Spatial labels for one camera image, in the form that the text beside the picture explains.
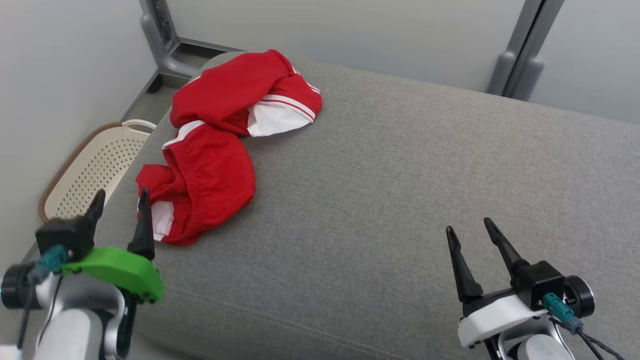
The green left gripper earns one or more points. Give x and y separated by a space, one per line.
117 272

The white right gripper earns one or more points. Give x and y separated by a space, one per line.
492 317

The red shorts with white stripe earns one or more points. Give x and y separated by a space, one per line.
210 185

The red shirt with white sleeves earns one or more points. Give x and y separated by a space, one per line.
230 90

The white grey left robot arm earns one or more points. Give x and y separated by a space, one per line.
75 325

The cream perforated laundry basket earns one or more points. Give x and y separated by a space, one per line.
95 170

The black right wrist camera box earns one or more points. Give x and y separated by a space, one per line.
540 280

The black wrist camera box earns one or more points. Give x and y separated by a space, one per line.
540 280
62 237

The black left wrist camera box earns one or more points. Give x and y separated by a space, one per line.
62 237

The grey metal frame post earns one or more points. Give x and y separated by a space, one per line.
525 60
162 40

